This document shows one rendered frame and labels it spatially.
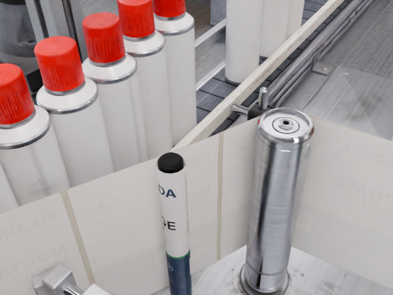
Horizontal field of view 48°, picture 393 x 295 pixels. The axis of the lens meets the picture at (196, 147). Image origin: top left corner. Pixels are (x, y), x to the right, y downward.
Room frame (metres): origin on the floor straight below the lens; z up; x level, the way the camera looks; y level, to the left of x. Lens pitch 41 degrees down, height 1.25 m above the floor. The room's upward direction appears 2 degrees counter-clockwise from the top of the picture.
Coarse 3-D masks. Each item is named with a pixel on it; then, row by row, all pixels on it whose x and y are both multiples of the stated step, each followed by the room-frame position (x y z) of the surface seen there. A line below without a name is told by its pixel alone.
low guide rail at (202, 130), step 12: (336, 0) 0.79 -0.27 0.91; (324, 12) 0.74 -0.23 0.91; (312, 24) 0.69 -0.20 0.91; (300, 36) 0.65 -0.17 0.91; (288, 48) 0.62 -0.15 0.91; (276, 60) 0.58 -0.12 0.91; (264, 72) 0.55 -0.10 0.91; (240, 84) 0.51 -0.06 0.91; (252, 84) 0.52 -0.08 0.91; (228, 96) 0.49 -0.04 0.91; (240, 96) 0.49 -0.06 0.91; (216, 108) 0.46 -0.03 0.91; (228, 108) 0.47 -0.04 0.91; (204, 120) 0.43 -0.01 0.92; (216, 120) 0.44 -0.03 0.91; (192, 132) 0.41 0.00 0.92; (204, 132) 0.42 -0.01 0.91; (180, 144) 0.39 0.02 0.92
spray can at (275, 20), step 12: (264, 0) 0.64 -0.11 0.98; (276, 0) 0.63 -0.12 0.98; (288, 0) 0.64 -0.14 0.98; (264, 12) 0.64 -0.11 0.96; (276, 12) 0.64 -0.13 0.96; (288, 12) 0.65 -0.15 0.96; (264, 24) 0.64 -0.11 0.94; (276, 24) 0.64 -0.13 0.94; (264, 36) 0.64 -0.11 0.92; (276, 36) 0.64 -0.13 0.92; (264, 48) 0.64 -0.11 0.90; (276, 48) 0.64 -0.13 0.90
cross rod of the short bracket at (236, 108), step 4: (232, 104) 0.47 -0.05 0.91; (236, 104) 0.47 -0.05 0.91; (232, 108) 0.47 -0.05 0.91; (236, 108) 0.47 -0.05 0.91; (240, 108) 0.46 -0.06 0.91; (244, 108) 0.46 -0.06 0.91; (248, 108) 0.46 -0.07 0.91; (236, 112) 0.46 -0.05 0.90; (240, 112) 0.46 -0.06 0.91; (244, 112) 0.46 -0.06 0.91
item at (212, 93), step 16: (320, 0) 0.87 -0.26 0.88; (304, 16) 0.79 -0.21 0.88; (304, 48) 0.68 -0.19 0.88; (288, 64) 0.62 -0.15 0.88; (208, 80) 0.58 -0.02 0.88; (224, 80) 0.58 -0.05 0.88; (272, 80) 0.58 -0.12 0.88; (208, 96) 0.54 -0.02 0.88; (224, 96) 0.54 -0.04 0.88; (256, 96) 0.53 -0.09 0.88; (208, 112) 0.50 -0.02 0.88; (224, 128) 0.46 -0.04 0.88
